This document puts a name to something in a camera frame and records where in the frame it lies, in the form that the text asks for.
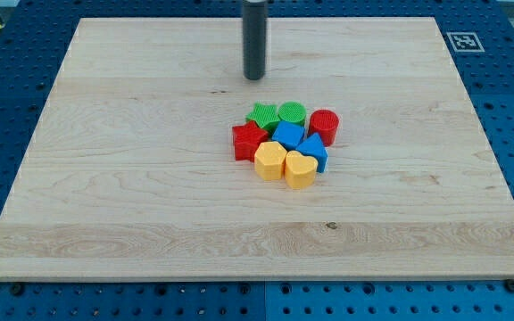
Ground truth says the red star block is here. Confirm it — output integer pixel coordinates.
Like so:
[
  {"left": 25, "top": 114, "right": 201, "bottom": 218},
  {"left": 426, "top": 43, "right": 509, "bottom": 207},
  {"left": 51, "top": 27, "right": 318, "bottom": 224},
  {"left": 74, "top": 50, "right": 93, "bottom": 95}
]
[{"left": 232, "top": 120, "right": 269, "bottom": 162}]

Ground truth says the green star block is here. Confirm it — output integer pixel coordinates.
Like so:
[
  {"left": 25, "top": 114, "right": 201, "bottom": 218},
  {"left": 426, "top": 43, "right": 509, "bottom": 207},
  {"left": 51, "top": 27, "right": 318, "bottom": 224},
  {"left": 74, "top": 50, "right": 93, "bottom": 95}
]
[{"left": 245, "top": 103, "right": 280, "bottom": 135}]

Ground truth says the yellow hexagon block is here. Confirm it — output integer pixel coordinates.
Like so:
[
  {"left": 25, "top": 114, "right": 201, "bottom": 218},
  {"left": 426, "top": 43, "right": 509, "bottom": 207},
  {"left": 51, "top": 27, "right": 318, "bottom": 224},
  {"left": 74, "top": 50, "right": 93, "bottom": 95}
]
[{"left": 254, "top": 141, "right": 287, "bottom": 181}]

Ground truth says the blue cube block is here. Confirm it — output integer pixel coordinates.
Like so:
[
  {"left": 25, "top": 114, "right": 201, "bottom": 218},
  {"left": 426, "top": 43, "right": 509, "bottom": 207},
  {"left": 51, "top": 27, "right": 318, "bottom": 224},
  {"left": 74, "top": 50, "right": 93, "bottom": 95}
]
[{"left": 272, "top": 120, "right": 305, "bottom": 151}]

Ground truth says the yellow heart block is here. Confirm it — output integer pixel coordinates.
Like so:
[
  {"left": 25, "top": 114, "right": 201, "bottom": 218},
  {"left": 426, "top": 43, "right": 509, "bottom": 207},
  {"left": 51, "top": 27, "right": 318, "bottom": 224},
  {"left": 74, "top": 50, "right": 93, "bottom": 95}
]
[{"left": 285, "top": 151, "right": 319, "bottom": 189}]

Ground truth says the blue triangle block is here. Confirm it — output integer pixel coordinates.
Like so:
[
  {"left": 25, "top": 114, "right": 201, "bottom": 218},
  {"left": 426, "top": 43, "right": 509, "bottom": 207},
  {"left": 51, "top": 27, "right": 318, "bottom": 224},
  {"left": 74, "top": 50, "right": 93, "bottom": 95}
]
[{"left": 296, "top": 133, "right": 328, "bottom": 173}]

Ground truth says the green cylinder block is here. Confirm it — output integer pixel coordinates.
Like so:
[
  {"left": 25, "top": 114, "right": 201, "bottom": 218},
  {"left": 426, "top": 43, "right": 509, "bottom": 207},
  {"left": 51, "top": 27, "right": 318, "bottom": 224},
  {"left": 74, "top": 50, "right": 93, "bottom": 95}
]
[{"left": 278, "top": 101, "right": 307, "bottom": 126}]

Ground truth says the red cylinder block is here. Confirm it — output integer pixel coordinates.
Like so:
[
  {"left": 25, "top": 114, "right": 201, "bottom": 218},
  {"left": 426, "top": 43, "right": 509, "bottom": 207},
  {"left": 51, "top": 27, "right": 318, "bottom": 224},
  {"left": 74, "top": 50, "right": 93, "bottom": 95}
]
[{"left": 308, "top": 109, "right": 340, "bottom": 146}]

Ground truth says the light wooden board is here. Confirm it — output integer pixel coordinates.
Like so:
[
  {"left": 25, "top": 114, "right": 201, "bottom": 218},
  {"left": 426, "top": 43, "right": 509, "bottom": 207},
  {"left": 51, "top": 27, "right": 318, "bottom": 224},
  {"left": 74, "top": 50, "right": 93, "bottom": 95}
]
[{"left": 0, "top": 17, "right": 514, "bottom": 282}]

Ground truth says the white fiducial marker tag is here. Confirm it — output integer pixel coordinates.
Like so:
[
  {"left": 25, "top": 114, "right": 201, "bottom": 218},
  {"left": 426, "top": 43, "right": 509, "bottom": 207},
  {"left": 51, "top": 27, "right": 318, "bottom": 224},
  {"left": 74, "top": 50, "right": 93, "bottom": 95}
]
[{"left": 446, "top": 31, "right": 485, "bottom": 53}]

